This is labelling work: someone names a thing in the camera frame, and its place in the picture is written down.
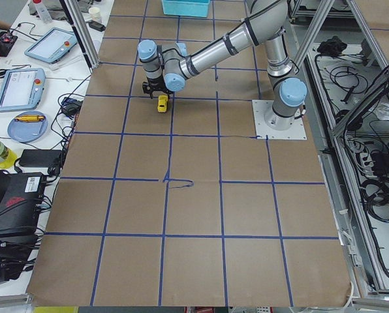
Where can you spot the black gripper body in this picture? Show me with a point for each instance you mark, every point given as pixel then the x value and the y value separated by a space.
pixel 154 83

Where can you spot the yellow beetle toy car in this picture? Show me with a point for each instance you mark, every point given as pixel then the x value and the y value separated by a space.
pixel 162 103

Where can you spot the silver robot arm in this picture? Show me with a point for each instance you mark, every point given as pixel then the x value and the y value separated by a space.
pixel 167 68

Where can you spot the turquoise plastic storage bin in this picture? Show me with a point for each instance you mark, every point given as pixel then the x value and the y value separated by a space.
pixel 191 8

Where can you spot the upper teach pendant tablet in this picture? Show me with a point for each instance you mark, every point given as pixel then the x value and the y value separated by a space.
pixel 53 46

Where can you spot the teach pendant tablet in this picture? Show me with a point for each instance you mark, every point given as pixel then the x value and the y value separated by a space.
pixel 22 89
pixel 53 46

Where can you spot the blue plate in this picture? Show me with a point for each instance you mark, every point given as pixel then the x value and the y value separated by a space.
pixel 27 132

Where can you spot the lower teach pendant tablet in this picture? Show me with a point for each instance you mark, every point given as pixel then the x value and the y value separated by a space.
pixel 22 89

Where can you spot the black power adapter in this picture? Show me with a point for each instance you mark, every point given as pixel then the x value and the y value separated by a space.
pixel 39 158

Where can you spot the black computer case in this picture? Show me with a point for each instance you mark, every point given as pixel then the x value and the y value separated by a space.
pixel 20 196

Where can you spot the aluminium frame post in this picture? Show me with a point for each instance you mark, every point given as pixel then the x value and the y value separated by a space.
pixel 79 27

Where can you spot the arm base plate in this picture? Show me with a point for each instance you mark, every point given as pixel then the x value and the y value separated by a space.
pixel 269 126

